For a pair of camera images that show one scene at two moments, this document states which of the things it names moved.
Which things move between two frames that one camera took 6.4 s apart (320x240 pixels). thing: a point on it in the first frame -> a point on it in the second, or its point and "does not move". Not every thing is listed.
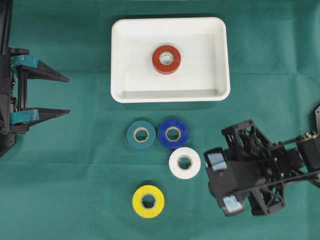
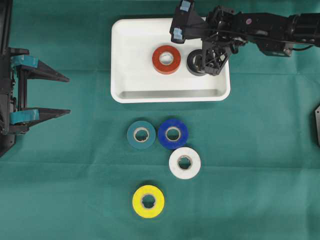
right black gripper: [250, 165] -> [223, 34]
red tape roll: [164, 69] does not move
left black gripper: [12, 121] does not move
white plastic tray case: [203, 75] does not move
